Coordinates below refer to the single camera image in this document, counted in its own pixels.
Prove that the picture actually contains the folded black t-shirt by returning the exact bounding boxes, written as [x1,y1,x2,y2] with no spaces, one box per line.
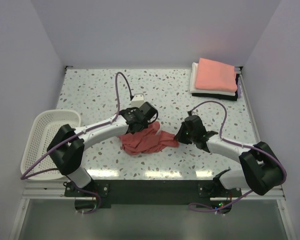
[191,73,241,102]

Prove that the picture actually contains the folded white t-shirt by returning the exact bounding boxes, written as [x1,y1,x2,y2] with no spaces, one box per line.
[189,62,235,97]

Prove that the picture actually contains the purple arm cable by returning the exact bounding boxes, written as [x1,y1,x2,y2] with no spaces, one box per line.
[188,100,288,220]
[20,71,135,181]

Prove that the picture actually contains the red t-shirt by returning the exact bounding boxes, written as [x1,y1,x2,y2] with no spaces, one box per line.
[118,121,179,156]

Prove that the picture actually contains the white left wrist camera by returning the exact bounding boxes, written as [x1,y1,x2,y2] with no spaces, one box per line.
[130,93,145,108]

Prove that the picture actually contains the folded lavender t-shirt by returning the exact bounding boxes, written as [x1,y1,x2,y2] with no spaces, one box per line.
[237,77,242,99]

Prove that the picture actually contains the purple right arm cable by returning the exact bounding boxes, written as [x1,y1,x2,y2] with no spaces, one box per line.
[188,100,288,220]

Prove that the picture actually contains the folded salmon pink t-shirt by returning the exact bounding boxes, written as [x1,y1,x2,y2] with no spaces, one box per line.
[194,58,238,93]

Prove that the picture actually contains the white perforated plastic basket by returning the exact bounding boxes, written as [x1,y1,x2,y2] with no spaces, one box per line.
[20,109,81,181]

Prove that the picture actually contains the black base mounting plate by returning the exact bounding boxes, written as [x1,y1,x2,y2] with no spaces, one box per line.
[63,180,242,210]

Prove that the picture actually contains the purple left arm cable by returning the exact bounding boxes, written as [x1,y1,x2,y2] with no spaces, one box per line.
[20,71,135,181]

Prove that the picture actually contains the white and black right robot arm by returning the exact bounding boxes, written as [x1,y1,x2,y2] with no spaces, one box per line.
[174,115,287,196]

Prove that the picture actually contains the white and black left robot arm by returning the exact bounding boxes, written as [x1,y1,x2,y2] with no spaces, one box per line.
[47,101,158,192]

